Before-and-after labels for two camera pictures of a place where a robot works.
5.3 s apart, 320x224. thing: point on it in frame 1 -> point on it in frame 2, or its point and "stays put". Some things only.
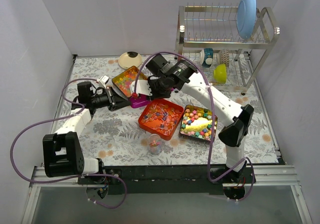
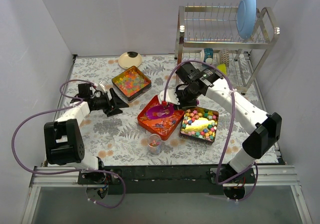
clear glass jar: [154, 143] stays put
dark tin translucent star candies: [123, 79] stays put
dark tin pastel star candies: [197, 122] stays put
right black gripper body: [152, 86] -> [180, 97]
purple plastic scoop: [134, 103] -> [159, 111]
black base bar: [169, 179] stays put
